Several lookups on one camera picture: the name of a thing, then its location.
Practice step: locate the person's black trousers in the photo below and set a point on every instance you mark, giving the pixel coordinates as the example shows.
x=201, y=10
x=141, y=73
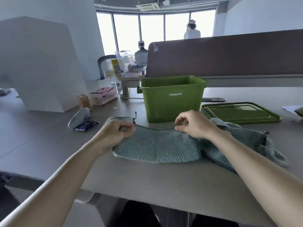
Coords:
x=137, y=215

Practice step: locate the brown desk divider panel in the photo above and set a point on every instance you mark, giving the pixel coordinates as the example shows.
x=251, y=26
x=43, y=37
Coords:
x=225, y=56

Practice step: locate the person's left forearm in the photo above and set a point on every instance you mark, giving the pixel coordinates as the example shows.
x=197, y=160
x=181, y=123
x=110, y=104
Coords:
x=52, y=186

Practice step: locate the orange drink carton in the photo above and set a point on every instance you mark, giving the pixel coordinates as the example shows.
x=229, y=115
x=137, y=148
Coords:
x=84, y=101

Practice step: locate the person's left hand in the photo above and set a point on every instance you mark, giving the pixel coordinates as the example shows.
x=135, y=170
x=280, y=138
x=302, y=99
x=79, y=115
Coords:
x=116, y=134

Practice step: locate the blue foil wrapper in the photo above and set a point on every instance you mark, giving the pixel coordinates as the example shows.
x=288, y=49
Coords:
x=86, y=125

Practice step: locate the ceiling air conditioner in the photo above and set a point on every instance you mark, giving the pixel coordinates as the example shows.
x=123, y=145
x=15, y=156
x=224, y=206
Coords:
x=148, y=7

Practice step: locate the black phone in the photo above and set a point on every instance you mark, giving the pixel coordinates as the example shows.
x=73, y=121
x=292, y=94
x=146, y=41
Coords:
x=213, y=99

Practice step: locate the dark bag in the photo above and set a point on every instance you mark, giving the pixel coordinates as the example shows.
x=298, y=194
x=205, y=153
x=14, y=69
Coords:
x=4, y=179

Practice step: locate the person's right hand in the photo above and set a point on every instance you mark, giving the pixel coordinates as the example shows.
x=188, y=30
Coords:
x=196, y=125

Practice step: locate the yellow wipes canister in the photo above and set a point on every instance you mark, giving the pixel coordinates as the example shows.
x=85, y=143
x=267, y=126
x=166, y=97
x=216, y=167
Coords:
x=116, y=68

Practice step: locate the glass jar white lid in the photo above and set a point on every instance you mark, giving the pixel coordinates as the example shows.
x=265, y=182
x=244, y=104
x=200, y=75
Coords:
x=108, y=74

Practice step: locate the green flat plastic lid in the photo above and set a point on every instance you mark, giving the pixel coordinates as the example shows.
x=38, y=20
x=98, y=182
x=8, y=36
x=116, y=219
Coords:
x=236, y=113

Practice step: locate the white power cube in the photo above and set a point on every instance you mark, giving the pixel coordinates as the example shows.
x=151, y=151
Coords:
x=118, y=86

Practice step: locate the person's right forearm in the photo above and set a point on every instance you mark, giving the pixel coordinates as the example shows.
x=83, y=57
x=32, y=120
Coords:
x=260, y=177

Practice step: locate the pink tissue pack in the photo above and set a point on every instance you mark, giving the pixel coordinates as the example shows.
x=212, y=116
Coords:
x=104, y=95

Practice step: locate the teal towel checkered trim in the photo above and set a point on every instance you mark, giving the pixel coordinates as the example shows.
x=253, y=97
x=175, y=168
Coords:
x=246, y=139
x=118, y=119
x=277, y=156
x=225, y=124
x=156, y=146

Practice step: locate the large white box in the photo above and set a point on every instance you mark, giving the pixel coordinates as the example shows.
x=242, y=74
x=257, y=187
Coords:
x=42, y=68

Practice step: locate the green plastic storage box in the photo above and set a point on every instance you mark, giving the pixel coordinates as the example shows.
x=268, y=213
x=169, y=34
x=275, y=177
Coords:
x=170, y=106

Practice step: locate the grey office chair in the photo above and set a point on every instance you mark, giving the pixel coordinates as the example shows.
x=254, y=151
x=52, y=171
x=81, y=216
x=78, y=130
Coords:
x=100, y=66

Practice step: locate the clear plastic organizer box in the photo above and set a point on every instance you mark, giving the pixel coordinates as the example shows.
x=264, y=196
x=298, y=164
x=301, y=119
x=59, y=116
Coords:
x=132, y=70

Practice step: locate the grey desk riser shelf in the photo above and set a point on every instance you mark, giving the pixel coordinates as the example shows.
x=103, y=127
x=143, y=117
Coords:
x=248, y=81

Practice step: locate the white handheld controller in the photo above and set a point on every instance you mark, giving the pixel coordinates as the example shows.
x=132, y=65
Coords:
x=78, y=118

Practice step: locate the large glass window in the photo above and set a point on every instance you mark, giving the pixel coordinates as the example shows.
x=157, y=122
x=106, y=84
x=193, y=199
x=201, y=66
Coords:
x=127, y=30

